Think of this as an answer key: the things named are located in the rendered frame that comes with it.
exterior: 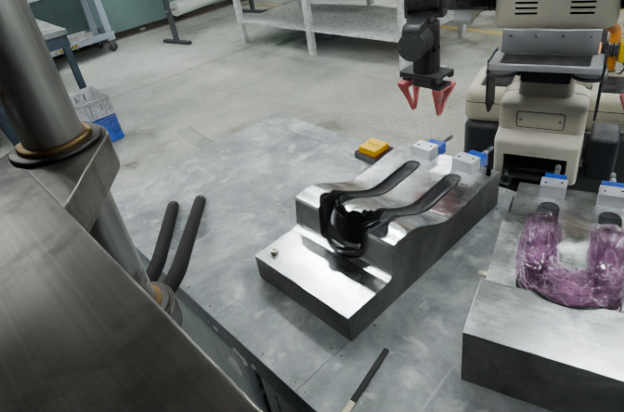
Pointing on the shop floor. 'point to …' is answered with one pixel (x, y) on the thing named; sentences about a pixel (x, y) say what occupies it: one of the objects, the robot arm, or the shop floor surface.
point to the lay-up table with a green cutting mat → (318, 21)
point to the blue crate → (111, 126)
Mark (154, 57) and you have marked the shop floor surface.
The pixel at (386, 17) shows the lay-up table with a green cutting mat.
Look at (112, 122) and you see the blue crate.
